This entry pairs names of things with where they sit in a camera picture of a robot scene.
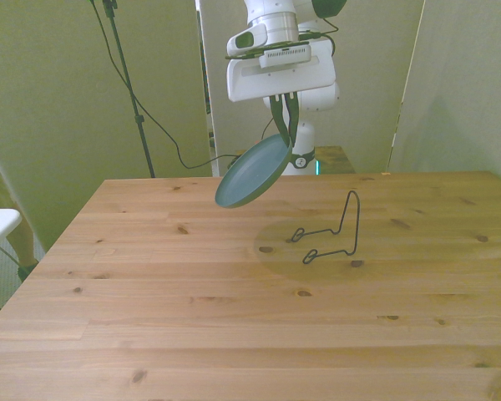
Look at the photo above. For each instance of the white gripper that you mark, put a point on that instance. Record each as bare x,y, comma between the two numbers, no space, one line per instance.
284,81

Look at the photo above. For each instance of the green round plate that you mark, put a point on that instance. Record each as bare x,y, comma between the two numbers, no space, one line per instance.
254,175

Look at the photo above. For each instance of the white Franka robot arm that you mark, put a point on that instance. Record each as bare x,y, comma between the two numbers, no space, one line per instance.
275,16

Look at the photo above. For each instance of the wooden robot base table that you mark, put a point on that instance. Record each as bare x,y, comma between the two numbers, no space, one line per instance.
336,160

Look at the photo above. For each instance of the black tripod stand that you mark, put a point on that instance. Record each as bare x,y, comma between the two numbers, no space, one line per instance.
125,71

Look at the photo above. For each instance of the white stool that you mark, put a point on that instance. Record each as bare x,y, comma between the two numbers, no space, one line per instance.
0,219

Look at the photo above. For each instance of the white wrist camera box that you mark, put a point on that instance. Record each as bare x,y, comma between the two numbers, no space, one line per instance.
284,56

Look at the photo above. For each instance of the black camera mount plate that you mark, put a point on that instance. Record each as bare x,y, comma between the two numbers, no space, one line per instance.
244,53

